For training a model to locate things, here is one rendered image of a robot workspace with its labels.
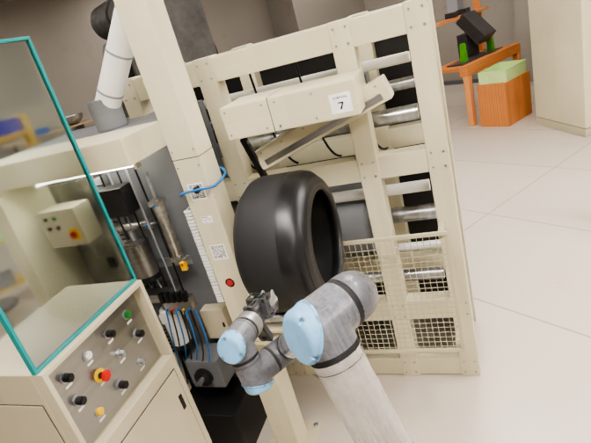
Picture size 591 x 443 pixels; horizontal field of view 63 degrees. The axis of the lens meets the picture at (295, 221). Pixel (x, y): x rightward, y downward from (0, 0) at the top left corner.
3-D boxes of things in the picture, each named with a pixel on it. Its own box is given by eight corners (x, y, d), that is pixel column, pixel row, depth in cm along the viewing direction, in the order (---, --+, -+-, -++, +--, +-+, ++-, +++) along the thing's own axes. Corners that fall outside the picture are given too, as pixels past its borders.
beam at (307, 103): (228, 141, 214) (217, 109, 209) (248, 127, 236) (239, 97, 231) (361, 115, 192) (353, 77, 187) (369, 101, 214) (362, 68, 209)
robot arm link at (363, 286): (374, 245, 106) (283, 328, 163) (335, 272, 100) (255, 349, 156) (408, 286, 104) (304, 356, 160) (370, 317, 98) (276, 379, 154)
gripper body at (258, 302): (271, 290, 164) (258, 307, 153) (276, 313, 166) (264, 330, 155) (251, 292, 167) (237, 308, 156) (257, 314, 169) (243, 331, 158)
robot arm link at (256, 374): (285, 378, 148) (268, 344, 146) (256, 403, 142) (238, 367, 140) (270, 373, 156) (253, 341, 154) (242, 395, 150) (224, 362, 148)
